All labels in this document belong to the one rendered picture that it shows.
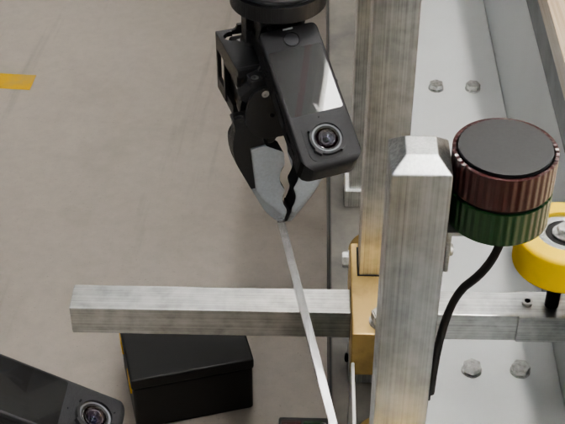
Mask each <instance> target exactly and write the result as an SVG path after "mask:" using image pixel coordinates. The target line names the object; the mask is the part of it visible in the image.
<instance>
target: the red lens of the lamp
mask: <svg viewBox="0 0 565 424"><path fill-rule="evenodd" d="M490 119H508V118H490ZM490 119H481V120H477V121H474V122H472V123H470V124H468V125H465V126H464V127H462V128H461V129H460V130H459V131H458V132H457V133H456V134H455V136H454V138H453V142H452V148H451V164H452V171H453V184H452V188H453V189H454V191H455V192H456V193H457V194H458V195H459V196H460V197H461V198H463V199H464V200H466V201H467V202H468V203H470V204H473V205H475V206H477V207H479V208H482V209H487V210H491V211H496V212H504V213H515V212H522V211H526V210H530V209H534V208H536V207H538V206H540V205H542V204H543V203H545V202H546V201H547V200H548V199H549V198H550V197H551V195H552V192H553V189H554V185H555V181H556V175H557V167H558V163H559V157H560V151H559V148H558V145H557V143H556V141H555V140H554V139H553V138H552V137H551V136H550V135H549V134H548V133H547V132H546V131H544V130H543V129H541V128H539V127H537V126H535V125H533V124H530V123H527V122H525V121H522V120H517V119H510V120H516V121H520V122H523V123H526V124H528V125H531V126H533V127H536V128H537V129H538V130H540V131H541V132H543V133H544V134H545V135H547V136H548V138H549V139H550V140H551V141H552V143H553V144H554V146H555V147H554V146H553V148H554V149H555V151H554V155H555V156H554V157H556V158H555V159H554V158H553V161H552V163H553V164H552V163H551V166H550V167H548V168H546V169H545V171H544V172H543V171H542V173H541V174H540V173H539V174H538V173H537V174H538V175H537V174H536V176H534V175H533V176H530V177H527V178H526V177H525V178H519V179H518V178H517V179H513V178H511V179H506V178H501V177H495V176H492V175H491V176H490V175H487V174H486V173H485V174H483V173H482V172H480V171H477V169H475V168H473V167H471V166H470V165H468V164H467V163H466V162H465V161H464V160H462V159H461V158H460V157H461V156H459V155H460V153H457V149H458V148H456V147H457V146H456V144H457V138H458V136H460V134H461V133H462V132H463V131H464V130H465V129H466V128H467V127H469V126H471V125H474V124H476V123H478V122H481V121H485V120H490ZM458 154H459V155H458Z"/></svg>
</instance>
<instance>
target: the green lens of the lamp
mask: <svg viewBox="0 0 565 424"><path fill-rule="evenodd" d="M552 194H553V192H552ZM551 203H552V195H551V197H550V198H549V199H548V200H547V201H546V202H545V203H543V204H542V205H540V206H539V207H537V208H535V209H533V210H530V211H528V212H525V213H521V214H515V215H501V214H495V213H489V212H487V211H483V210H480V209H477V208H475V207H473V206H471V205H470V204H468V203H466V202H465V201H464V200H462V199H461V198H460V197H459V196H458V195H457V193H456V192H455V191H454V189H452V192H451V206H450V214H449V222H450V224H451V226H452V227H453V228H454V229H455V230H456V231H458V232H459V233H460V234H462V235H463V236H465V237H466V238H468V239H470V240H473V241H476V242H479V243H482V244H485V245H490V246H517V245H520V244H524V243H527V242H529V241H532V240H534V239H536V238H537V237H538V236H539V235H540V234H541V233H542V232H543V231H544V230H545V229H546V227H547V222H548V218H549V213H550V208H551Z"/></svg>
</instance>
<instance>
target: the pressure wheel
mask: <svg viewBox="0 0 565 424"><path fill-rule="evenodd" d="M512 260H513V264H514V266H515V269H516V270H517V272H518V273H519V274H520V275H521V276H522V277H523V278H524V279H525V280H526V281H528V282H529V283H531V284H533V285H535V286H536V287H538V288H541V289H544V290H546V291H547V294H546V298H545V306H546V307H547V308H548V309H551V310H554V309H556V308H557V307H558V305H559V300H560V296H561V294H565V203H563V202H552V203H551V208H550V213H549V218H548V222H547V227H546V229H545V230H544V231H543V232H542V233H541V234H540V235H539V236H538V237H537V238H536V239H534V240H532V241H529V242H527V243H524V244H520V245H517V246H513V248H512Z"/></svg>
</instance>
